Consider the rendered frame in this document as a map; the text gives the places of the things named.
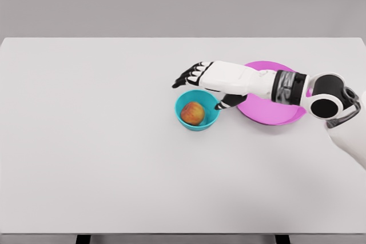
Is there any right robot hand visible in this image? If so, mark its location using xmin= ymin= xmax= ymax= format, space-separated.
xmin=171 ymin=60 xmax=249 ymax=111

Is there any red yellow apple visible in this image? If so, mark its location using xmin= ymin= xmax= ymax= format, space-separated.
xmin=180 ymin=101 xmax=206 ymax=126

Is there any blue bowl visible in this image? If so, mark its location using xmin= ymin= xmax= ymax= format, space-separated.
xmin=174 ymin=89 xmax=221 ymax=131

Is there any pink plate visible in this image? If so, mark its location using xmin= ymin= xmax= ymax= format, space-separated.
xmin=236 ymin=61 xmax=313 ymax=126

